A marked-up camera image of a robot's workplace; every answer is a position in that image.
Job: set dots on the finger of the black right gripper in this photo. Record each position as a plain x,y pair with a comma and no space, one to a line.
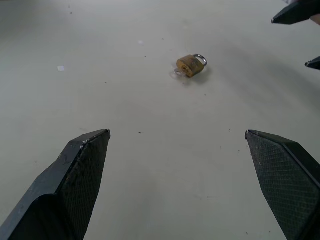
313,63
296,13

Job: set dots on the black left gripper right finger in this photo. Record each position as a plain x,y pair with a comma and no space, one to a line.
287,180

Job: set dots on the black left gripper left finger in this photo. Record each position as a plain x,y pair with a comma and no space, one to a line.
62,190

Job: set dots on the silver key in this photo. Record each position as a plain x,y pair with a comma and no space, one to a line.
180,73

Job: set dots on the brass padlock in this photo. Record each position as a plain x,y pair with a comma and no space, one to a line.
192,64

